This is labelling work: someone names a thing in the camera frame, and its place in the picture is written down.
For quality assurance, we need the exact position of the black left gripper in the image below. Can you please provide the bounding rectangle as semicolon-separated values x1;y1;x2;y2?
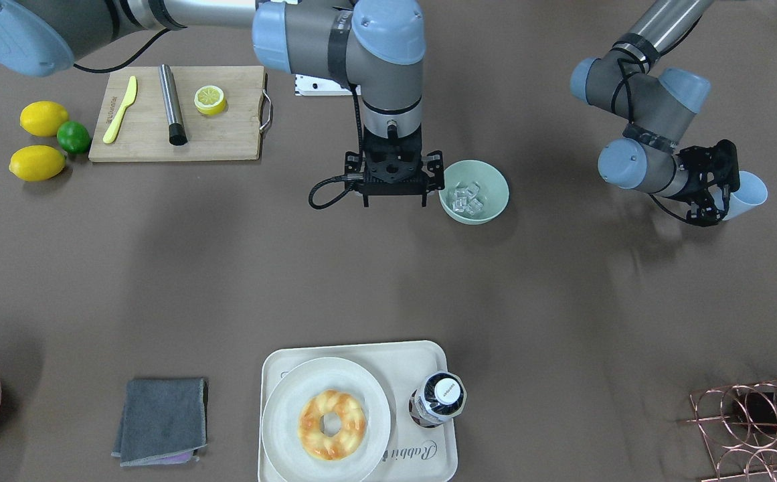
676;139;740;228

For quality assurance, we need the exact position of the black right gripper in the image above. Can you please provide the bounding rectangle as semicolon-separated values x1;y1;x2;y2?
343;128;444;207

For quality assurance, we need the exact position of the light blue plastic cup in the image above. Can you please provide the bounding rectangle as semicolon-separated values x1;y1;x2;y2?
723;170;768;222

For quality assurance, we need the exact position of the clear ice cube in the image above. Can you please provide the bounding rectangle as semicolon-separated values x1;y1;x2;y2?
448;182;485;218

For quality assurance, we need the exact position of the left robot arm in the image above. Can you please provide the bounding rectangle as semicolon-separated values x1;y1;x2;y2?
570;1;740;228

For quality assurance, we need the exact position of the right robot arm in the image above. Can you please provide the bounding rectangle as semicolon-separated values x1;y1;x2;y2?
0;1;444;204

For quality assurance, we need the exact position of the green ceramic bowl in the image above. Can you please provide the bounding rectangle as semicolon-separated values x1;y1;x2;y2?
439;161;510;225

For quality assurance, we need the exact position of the wooden cutting board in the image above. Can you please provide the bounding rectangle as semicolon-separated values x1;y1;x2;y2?
88;65;274;163

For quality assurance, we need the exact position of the lemon half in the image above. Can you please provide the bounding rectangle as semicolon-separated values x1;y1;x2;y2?
193;85;227;116

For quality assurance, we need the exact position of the steel cylinder black tip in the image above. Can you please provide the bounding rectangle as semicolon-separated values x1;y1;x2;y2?
159;64;187;146

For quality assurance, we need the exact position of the dark drink bottle on tray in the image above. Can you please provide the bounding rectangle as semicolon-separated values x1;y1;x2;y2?
408;370;467;428

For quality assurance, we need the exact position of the glazed donut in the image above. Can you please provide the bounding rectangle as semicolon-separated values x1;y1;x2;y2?
297;390;367;461

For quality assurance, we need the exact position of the white plate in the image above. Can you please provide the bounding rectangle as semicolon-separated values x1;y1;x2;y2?
262;357;392;481

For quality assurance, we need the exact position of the yellow plastic knife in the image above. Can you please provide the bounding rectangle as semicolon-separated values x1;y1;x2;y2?
102;76;138;144

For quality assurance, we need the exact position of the beige serving tray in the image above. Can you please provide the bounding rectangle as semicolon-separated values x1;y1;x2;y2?
258;341;459;481

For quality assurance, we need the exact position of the green lime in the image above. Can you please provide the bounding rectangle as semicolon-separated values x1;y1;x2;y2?
56;120;92;155

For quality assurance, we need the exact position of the grey folded cloth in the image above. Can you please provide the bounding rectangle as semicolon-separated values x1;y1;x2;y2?
112;378;207;467

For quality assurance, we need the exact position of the yellow lemon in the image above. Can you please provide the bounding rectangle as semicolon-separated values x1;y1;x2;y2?
9;145;65;182
20;100;70;137

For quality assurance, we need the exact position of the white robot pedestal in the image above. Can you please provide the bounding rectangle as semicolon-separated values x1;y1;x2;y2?
294;74;351;96

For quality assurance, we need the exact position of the copper wire bottle rack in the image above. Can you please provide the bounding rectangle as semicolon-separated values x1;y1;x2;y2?
685;379;777;481

